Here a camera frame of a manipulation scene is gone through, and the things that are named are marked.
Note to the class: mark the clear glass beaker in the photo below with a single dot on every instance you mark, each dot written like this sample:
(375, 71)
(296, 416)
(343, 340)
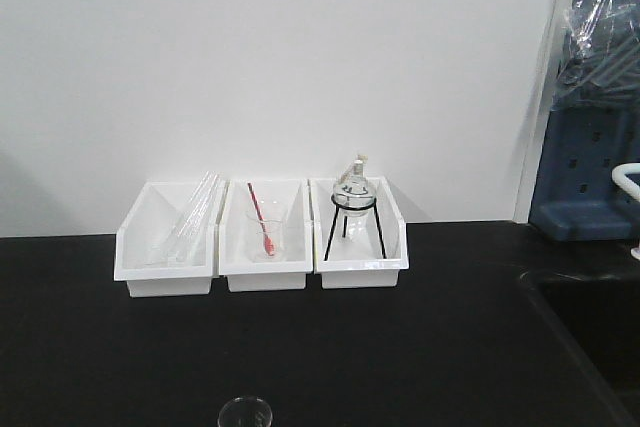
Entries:
(245, 411)

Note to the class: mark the small glass beaker in bin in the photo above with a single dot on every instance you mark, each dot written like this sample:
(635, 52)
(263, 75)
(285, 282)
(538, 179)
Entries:
(275, 224)

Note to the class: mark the round glass flask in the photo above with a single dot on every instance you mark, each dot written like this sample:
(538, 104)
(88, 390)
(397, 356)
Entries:
(353, 194)

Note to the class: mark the middle white plastic bin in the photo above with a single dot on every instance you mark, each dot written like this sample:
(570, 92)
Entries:
(291, 198)

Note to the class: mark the white plastic bin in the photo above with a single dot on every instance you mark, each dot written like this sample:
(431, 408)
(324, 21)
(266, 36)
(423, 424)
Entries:
(356, 261)
(141, 262)
(291, 198)

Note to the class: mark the right white plastic bin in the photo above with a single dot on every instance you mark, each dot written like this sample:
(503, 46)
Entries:
(356, 261)

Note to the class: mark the glass test tubes bundle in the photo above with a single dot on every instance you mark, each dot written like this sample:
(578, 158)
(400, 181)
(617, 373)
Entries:
(180, 245)

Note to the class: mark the left white plastic bin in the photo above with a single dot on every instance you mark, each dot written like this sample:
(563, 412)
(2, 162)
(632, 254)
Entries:
(141, 262)

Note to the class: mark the blue pegboard drying rack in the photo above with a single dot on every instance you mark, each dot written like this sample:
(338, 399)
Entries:
(575, 198)

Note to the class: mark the white faucet pipe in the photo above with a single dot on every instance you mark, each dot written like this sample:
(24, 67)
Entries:
(622, 176)

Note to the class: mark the black lab sink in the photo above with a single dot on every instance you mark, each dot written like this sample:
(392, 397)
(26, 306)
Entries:
(596, 319)

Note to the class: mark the clear plastic bag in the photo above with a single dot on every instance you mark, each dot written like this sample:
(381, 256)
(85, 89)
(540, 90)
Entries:
(600, 66)

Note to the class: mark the black wire tripod stand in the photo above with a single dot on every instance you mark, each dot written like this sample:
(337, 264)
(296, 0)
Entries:
(332, 227)

